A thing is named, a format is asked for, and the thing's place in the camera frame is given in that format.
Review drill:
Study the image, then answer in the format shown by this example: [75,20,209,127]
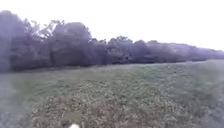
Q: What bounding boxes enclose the green grass field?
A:
[0,59,224,128]

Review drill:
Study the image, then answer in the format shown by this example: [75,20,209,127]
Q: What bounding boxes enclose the robot's own part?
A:
[68,123,81,128]

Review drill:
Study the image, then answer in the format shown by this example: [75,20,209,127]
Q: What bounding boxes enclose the row of trees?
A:
[0,9,224,73]

